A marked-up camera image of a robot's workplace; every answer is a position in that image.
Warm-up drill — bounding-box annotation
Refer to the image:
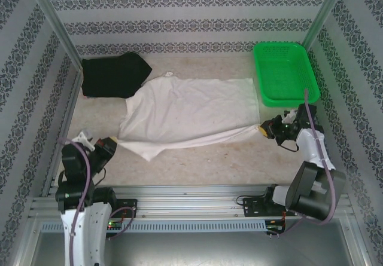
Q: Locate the white t-shirt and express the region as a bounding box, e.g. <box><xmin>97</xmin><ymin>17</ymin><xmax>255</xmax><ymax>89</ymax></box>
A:
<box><xmin>118</xmin><ymin>71</ymin><xmax>263</xmax><ymax>163</ymax></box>

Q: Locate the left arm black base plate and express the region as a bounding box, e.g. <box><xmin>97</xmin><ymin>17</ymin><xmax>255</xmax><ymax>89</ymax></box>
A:
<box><xmin>106</xmin><ymin>198</ymin><xmax>138</xmax><ymax>219</ymax></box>

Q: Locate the aluminium frame post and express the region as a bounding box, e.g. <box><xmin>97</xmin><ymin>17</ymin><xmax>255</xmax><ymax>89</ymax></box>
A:
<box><xmin>293</xmin><ymin>0</ymin><xmax>350</xmax><ymax>68</ymax></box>
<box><xmin>25</xmin><ymin>0</ymin><xmax>84</xmax><ymax>71</ymax></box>

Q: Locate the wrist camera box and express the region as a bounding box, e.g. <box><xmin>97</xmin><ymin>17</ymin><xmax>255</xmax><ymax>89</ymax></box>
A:
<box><xmin>71</xmin><ymin>129</ymin><xmax>97</xmax><ymax>152</ymax></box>
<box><xmin>282</xmin><ymin>108</ymin><xmax>297</xmax><ymax>124</ymax></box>

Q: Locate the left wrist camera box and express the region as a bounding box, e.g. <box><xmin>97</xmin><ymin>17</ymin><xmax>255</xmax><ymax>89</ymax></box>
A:
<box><xmin>71</xmin><ymin>129</ymin><xmax>97</xmax><ymax>152</ymax></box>

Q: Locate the grey metal bottom panel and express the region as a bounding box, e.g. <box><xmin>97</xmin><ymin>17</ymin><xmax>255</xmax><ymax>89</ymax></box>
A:
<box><xmin>8</xmin><ymin>218</ymin><xmax>370</xmax><ymax>266</ymax></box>

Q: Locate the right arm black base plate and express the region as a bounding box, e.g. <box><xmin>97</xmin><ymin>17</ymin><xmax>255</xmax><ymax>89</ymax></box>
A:
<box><xmin>244</xmin><ymin>196</ymin><xmax>298</xmax><ymax>218</ymax></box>

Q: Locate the green plastic basket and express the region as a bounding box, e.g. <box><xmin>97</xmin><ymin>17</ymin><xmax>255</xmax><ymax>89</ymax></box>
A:
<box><xmin>253</xmin><ymin>41</ymin><xmax>321</xmax><ymax>108</ymax></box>

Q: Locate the aluminium side rail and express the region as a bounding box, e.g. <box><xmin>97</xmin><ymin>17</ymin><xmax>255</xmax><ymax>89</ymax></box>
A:
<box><xmin>40</xmin><ymin>65</ymin><xmax>86</xmax><ymax>197</ymax></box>
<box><xmin>291</xmin><ymin>59</ymin><xmax>342</xmax><ymax>195</ymax></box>

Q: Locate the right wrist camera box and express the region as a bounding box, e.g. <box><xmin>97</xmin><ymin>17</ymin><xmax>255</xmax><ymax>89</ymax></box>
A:
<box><xmin>282</xmin><ymin>108</ymin><xmax>297</xmax><ymax>124</ymax></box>

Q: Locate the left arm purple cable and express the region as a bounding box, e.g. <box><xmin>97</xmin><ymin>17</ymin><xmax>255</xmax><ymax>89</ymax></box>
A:
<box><xmin>58</xmin><ymin>137</ymin><xmax>136</xmax><ymax>266</ymax></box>

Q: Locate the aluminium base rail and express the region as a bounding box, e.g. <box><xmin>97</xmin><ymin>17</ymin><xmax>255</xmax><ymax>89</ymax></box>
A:
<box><xmin>28</xmin><ymin>184</ymin><xmax>355</xmax><ymax>219</ymax></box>

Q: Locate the black t-shirt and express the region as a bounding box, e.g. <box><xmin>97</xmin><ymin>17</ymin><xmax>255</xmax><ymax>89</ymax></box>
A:
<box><xmin>81</xmin><ymin>51</ymin><xmax>153</xmax><ymax>99</ymax></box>

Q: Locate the white slotted cable duct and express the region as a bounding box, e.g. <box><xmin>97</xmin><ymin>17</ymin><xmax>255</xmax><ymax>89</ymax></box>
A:
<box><xmin>40</xmin><ymin>220</ymin><xmax>267</xmax><ymax>233</ymax></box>

